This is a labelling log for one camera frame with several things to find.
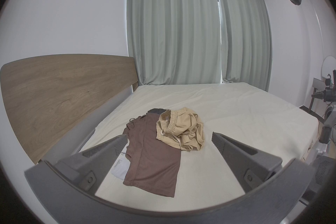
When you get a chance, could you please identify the brown shorts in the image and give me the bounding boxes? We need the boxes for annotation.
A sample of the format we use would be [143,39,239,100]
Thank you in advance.
[123,113,182,198]

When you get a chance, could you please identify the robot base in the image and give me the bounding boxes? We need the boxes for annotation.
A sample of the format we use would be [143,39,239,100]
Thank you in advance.
[302,139,336,208]

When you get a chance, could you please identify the round white disc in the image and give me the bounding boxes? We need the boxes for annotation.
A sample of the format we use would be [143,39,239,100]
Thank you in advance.
[321,56,336,82]

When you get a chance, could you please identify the beige shorts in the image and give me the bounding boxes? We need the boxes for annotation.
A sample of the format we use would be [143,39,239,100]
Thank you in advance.
[156,107,205,151]

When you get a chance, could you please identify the bed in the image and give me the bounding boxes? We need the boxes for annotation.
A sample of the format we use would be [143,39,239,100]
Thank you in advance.
[0,54,319,214]

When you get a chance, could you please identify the pale green curtain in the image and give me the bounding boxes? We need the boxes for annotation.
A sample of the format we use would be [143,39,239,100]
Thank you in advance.
[210,0,272,92]
[127,0,222,86]

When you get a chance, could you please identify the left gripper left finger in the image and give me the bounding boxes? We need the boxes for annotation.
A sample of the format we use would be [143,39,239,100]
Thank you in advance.
[54,134,129,196]

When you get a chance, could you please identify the white garment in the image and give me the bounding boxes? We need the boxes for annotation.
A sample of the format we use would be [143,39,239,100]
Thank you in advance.
[110,159,130,180]

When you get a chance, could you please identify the black garment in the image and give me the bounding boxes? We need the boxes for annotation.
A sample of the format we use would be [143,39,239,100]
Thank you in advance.
[147,108,168,116]

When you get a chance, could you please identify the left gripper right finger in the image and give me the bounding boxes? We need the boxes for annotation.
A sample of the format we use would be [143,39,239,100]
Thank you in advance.
[212,132,282,194]

